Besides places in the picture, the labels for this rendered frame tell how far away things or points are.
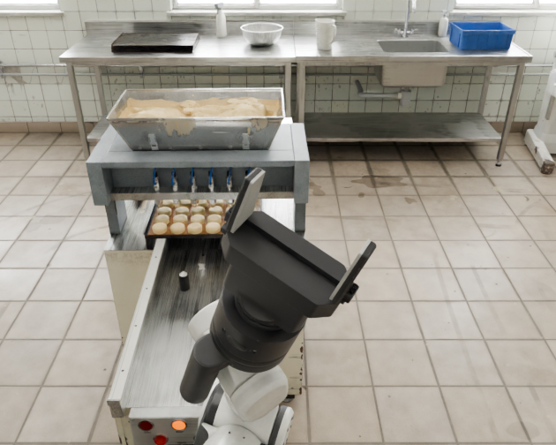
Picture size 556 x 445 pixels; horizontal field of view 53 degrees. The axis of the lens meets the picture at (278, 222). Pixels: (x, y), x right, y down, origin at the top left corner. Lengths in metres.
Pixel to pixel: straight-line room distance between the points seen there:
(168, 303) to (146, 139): 0.54
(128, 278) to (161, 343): 0.53
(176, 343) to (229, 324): 1.09
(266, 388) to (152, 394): 0.91
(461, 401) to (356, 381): 0.46
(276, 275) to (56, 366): 2.46
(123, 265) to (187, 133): 0.55
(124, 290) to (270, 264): 1.68
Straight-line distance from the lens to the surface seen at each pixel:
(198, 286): 1.80
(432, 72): 4.46
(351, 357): 2.76
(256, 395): 0.61
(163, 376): 1.53
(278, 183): 1.92
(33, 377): 2.88
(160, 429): 1.48
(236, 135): 1.82
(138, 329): 1.59
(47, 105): 5.44
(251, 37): 4.37
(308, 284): 0.48
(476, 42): 4.57
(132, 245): 2.04
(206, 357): 0.57
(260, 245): 0.49
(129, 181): 1.98
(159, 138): 1.86
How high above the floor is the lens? 1.94
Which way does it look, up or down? 31 degrees down
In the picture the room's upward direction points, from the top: straight up
